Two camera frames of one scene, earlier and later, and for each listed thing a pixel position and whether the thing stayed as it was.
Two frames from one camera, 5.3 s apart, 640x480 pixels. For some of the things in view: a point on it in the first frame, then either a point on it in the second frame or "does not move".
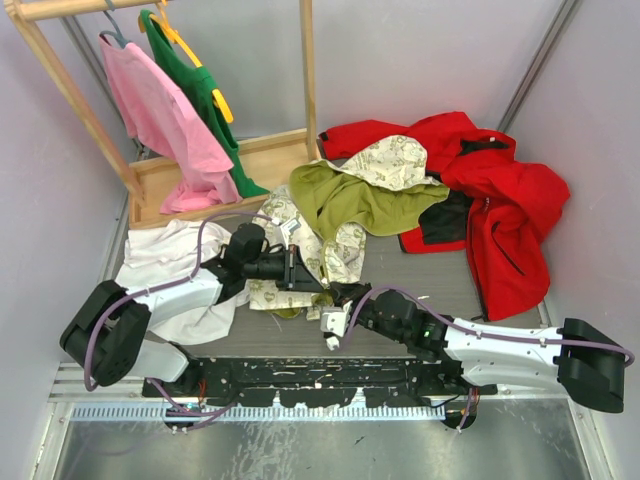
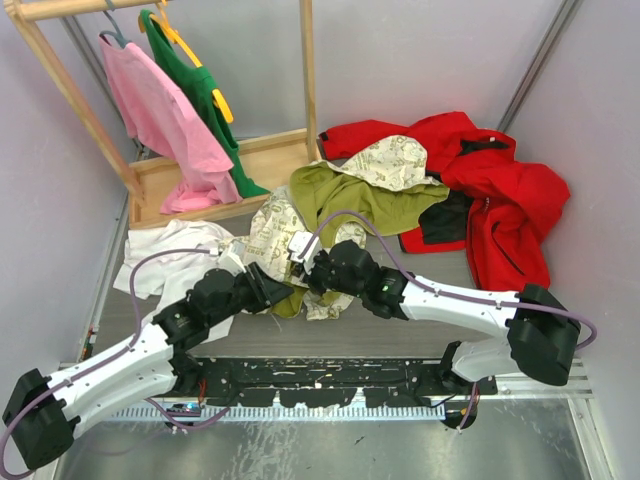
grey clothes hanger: x=117 y=34 does not move
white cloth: x=158 y=252 does not move
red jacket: x=500 y=211 does not move
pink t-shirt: x=155 y=111 does not move
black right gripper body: x=366 y=314 → x=323 y=276
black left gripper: x=296 y=276 → x=268 y=289
